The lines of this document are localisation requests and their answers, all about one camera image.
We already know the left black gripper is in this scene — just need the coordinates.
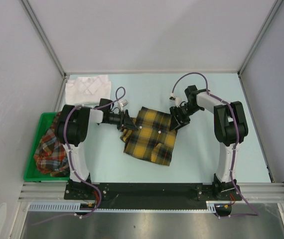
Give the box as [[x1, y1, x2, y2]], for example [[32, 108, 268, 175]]
[[107, 110, 138, 133]]

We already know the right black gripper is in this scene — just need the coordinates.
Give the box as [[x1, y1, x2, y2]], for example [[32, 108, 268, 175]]
[[169, 103, 202, 131]]

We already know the yellow plaid long sleeve shirt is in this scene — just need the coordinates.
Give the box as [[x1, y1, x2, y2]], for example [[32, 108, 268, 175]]
[[120, 107, 177, 166]]

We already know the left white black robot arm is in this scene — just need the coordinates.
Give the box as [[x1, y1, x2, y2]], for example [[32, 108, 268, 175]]
[[55, 98, 138, 199]]

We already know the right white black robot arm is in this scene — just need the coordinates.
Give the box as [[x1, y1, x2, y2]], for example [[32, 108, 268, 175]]
[[169, 85, 249, 201]]

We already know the white folded shirt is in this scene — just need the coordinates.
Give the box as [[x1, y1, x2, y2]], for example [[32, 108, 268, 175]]
[[65, 75, 112, 105]]

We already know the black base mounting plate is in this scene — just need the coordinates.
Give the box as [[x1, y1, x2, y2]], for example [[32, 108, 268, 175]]
[[64, 180, 242, 210]]

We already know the red plaid crumpled shirt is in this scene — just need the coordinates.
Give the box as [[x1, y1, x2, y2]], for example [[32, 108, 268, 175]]
[[33, 112, 70, 177]]

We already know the green plastic bin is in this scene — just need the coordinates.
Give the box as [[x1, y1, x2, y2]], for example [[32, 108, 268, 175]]
[[23, 112, 70, 182]]

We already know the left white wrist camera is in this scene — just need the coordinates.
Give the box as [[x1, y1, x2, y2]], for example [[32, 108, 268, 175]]
[[118, 99, 128, 111]]

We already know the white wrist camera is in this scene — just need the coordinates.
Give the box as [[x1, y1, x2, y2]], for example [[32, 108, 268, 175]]
[[118, 99, 128, 111], [169, 93, 182, 108]]

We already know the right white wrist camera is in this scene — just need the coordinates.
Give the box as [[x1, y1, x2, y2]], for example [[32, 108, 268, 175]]
[[169, 93, 182, 108]]

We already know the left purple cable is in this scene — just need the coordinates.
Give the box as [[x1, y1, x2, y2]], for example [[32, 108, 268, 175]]
[[31, 87, 127, 226]]

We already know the white slotted cable duct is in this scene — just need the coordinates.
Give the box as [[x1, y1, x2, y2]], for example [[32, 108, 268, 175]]
[[28, 202, 216, 213]]

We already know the aluminium front frame rail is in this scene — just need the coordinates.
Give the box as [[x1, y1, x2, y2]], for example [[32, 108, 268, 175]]
[[19, 181, 284, 203]]

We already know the left aluminium corner post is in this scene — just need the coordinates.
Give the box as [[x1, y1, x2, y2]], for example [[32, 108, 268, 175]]
[[19, 0, 66, 79]]

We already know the aluminium corner post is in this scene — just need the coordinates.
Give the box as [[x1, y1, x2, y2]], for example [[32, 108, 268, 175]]
[[237, 0, 284, 78], [19, 0, 66, 79]]

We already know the right aluminium corner post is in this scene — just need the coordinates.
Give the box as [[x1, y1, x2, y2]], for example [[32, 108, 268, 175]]
[[237, 0, 284, 78]]

